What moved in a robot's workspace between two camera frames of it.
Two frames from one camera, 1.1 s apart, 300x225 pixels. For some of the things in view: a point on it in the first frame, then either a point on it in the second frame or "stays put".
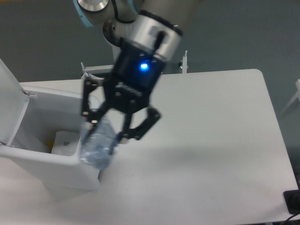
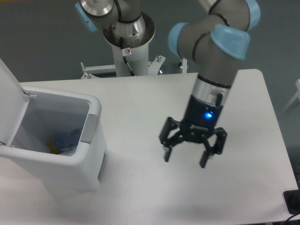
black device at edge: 292,199 stays put
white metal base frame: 95,72 stays put
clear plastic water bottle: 99,143 to 67,146
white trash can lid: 13,101 stays put
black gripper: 137,71 to 200,117
